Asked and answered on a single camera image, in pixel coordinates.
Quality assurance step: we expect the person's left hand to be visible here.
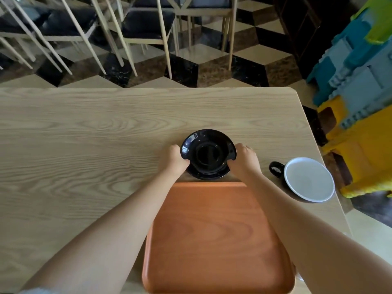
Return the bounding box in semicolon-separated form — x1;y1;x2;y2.
159;145;191;181

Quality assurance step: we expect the person's right hand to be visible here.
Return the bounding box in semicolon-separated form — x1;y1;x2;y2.
228;143;263;182

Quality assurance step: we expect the black saucer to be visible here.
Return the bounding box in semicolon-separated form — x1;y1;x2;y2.
180;129;237;175
185;164;231;181

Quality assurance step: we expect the person's left forearm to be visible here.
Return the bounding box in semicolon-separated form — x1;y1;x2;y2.
18;169;186;294

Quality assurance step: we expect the person's right forearm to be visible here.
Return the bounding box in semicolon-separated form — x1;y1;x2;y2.
242;173;392;294

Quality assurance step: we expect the black cup with white inside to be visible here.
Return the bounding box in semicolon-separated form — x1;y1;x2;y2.
269;157;335;203

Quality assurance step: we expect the orange wooden tray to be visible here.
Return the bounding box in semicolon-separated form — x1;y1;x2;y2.
142;181;296;294

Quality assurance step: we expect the yellow plastic stool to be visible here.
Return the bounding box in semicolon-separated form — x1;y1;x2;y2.
317;95;392;199

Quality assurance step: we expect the wooden chair with black seat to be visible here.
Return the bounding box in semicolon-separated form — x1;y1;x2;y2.
156;0;239;71
0;0;108;75
102;0;179;79

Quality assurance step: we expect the dark wooden cabinet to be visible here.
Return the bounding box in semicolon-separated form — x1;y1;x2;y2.
271;0;360;80

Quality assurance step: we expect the green plastic stool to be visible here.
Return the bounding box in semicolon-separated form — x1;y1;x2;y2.
351;0;392;45

